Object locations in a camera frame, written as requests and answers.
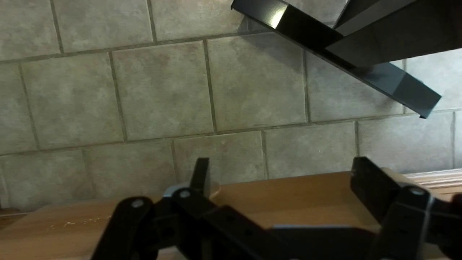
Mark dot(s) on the black metal stand leg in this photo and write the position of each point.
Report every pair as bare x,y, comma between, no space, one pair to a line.
376,44

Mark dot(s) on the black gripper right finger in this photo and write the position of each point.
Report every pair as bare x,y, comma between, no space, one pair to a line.
413,217

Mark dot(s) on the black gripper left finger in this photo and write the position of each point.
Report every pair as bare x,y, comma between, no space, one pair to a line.
145,226

